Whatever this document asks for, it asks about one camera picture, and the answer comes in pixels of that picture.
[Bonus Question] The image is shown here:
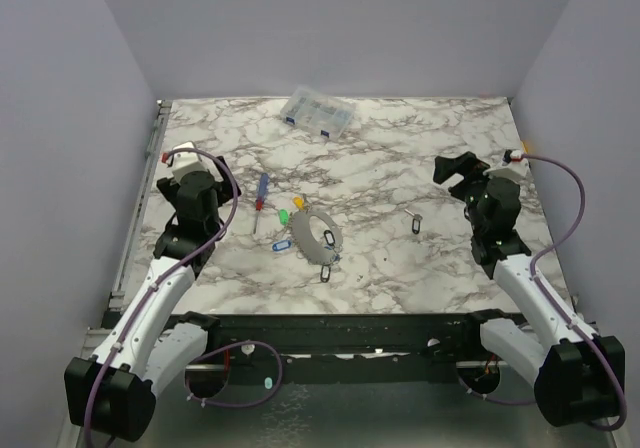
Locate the green key tag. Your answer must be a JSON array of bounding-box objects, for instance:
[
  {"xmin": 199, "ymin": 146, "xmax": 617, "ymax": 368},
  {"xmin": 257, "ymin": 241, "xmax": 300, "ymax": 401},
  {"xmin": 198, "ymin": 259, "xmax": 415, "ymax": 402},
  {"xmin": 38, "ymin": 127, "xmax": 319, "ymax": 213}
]
[{"xmin": 278, "ymin": 209, "xmax": 289, "ymax": 226}]

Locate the blue key tag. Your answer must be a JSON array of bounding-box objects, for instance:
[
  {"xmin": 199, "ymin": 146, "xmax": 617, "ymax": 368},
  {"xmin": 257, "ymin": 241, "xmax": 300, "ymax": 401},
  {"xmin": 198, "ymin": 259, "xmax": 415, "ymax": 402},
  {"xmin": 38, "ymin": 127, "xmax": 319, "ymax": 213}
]
[{"xmin": 272, "ymin": 239, "xmax": 292, "ymax": 252}]

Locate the yellow key tag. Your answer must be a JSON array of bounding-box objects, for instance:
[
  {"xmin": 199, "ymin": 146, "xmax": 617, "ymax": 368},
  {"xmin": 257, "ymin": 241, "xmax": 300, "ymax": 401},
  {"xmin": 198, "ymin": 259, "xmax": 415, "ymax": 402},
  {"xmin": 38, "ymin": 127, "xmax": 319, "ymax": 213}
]
[{"xmin": 293, "ymin": 196, "xmax": 306, "ymax": 210}]

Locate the black key tag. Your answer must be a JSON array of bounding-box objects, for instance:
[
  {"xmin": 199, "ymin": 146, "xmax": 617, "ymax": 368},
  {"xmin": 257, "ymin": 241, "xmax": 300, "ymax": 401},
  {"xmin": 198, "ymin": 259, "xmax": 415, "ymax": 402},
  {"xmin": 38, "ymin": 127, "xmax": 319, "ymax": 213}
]
[
  {"xmin": 323, "ymin": 230, "xmax": 336, "ymax": 246},
  {"xmin": 320, "ymin": 265, "xmax": 331, "ymax": 283}
]

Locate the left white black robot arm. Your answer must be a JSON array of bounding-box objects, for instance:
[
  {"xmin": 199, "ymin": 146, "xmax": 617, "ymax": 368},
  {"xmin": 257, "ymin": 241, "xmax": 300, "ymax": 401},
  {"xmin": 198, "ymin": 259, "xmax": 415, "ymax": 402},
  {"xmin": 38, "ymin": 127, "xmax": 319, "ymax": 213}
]
[{"xmin": 64, "ymin": 144, "xmax": 241, "ymax": 446}]

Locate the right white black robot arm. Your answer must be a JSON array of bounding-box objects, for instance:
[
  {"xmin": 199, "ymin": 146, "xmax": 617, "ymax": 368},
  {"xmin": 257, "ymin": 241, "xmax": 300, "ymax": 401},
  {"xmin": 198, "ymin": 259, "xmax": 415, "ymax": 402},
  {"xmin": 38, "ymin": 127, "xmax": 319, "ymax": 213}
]
[{"xmin": 433, "ymin": 150, "xmax": 628, "ymax": 432}]

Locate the blue red screwdriver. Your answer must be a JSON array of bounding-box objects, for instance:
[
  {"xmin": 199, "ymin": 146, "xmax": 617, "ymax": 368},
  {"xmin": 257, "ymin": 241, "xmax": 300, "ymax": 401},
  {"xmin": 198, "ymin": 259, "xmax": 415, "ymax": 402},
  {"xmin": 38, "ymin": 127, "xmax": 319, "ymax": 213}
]
[{"xmin": 252, "ymin": 173, "xmax": 269, "ymax": 234}]

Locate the clear plastic organizer box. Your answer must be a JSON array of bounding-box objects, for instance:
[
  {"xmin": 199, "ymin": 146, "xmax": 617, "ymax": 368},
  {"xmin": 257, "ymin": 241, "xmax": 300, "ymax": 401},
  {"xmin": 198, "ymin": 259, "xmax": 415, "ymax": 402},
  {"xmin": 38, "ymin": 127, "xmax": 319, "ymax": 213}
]
[{"xmin": 280, "ymin": 86, "xmax": 356, "ymax": 140}]

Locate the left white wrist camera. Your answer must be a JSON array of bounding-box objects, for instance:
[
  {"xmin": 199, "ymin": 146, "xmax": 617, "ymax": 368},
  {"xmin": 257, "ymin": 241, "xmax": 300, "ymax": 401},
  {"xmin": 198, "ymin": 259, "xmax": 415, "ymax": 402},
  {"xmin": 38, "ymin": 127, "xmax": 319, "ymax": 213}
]
[{"xmin": 168, "ymin": 151, "xmax": 208, "ymax": 184}]

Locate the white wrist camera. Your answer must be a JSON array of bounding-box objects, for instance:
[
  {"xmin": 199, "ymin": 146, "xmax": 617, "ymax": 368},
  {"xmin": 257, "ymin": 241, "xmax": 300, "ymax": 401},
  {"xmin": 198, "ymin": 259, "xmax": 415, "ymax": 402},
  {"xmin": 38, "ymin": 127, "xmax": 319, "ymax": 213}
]
[
  {"xmin": 484, "ymin": 150, "xmax": 529, "ymax": 182},
  {"xmin": 168, "ymin": 151, "xmax": 208, "ymax": 184}
]

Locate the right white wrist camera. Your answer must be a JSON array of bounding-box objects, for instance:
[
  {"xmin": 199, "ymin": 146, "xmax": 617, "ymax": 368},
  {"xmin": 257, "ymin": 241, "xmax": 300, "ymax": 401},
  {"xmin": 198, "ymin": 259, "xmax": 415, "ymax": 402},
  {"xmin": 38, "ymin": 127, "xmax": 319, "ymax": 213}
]
[{"xmin": 484, "ymin": 150, "xmax": 529, "ymax": 182}]

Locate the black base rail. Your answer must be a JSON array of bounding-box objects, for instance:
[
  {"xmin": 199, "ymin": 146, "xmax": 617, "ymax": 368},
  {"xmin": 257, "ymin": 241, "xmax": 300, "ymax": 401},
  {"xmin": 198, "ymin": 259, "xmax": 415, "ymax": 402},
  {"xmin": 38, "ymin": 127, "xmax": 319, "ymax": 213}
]
[{"xmin": 164, "ymin": 310, "xmax": 576, "ymax": 384}]

